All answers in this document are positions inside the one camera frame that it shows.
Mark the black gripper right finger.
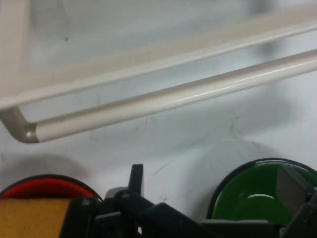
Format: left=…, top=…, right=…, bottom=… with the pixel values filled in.
left=273, top=164, right=317, bottom=238

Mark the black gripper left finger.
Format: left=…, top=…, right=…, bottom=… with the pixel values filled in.
left=60, top=163, right=202, bottom=238

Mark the cream oven door with handle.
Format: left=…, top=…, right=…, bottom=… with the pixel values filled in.
left=0, top=0, right=317, bottom=145

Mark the dark green bowl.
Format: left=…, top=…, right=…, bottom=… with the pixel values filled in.
left=206, top=158, right=317, bottom=224

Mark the red bowl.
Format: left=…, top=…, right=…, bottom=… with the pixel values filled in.
left=0, top=174, right=104, bottom=202

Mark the brown toast bread slice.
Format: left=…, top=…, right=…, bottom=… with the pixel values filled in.
left=0, top=196, right=73, bottom=238

